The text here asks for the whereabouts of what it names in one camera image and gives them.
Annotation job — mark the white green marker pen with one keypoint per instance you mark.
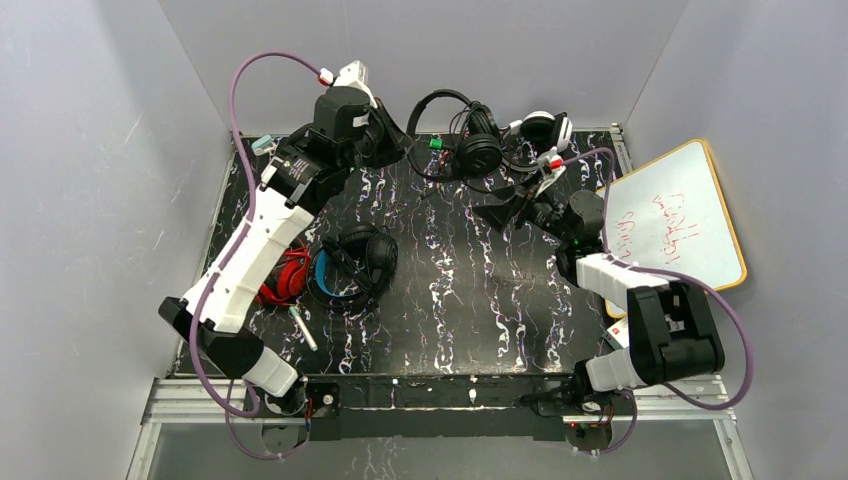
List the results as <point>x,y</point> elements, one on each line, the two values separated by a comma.
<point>294,311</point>

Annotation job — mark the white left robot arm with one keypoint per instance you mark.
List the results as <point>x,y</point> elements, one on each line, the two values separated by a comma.
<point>283,202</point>

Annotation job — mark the blue black headphones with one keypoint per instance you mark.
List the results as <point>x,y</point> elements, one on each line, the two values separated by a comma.
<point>366,254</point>

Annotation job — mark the small white red box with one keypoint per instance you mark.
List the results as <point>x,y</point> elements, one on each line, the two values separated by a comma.
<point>617,335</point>

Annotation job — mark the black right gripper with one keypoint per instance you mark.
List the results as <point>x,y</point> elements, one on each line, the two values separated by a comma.
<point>525,206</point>

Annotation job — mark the white headphones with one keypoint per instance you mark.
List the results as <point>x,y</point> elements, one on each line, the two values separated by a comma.
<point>545,131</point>

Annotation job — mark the yellow framed whiteboard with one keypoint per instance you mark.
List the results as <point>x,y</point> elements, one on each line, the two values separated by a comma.
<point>671,214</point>

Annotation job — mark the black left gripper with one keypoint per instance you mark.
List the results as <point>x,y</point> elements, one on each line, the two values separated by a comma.
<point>382,130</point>

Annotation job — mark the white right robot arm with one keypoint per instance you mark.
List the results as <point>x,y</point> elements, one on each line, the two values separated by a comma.
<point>672,334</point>

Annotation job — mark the mint eraser block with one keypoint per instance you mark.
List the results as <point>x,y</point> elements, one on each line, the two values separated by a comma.
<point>263,145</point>

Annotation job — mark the red headphones with cable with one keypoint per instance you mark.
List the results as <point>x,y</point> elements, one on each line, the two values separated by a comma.
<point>287,279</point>

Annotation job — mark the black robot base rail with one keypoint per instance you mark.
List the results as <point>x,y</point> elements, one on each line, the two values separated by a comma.
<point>359,406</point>

